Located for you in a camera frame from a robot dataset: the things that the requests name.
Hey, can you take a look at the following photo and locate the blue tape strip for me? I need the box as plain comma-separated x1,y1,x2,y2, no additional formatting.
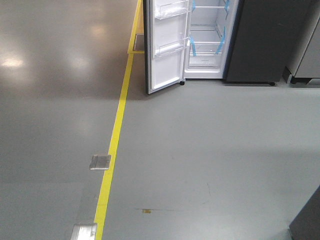
224,0,230,13
189,35,197,57
191,0,196,12
215,26,226,54

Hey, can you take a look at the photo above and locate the silver floor socket plate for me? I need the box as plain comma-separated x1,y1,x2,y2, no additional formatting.
89,154,112,171
70,223,98,240

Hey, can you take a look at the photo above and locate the clear upper door bin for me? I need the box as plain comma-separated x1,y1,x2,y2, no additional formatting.
154,0,190,20

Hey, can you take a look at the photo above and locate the grey kitchen island cabinet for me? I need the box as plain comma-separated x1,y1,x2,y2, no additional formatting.
289,187,320,240

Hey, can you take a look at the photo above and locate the clear door bin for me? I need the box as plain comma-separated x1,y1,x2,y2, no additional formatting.
154,37,189,58
154,0,190,20

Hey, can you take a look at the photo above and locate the dark grey fridge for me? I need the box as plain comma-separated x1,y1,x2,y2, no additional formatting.
184,0,312,84

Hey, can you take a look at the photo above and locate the fridge door white inside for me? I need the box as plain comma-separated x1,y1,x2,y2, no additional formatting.
142,0,192,95

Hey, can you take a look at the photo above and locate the clear middle door bin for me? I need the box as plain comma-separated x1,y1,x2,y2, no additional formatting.
154,37,189,58

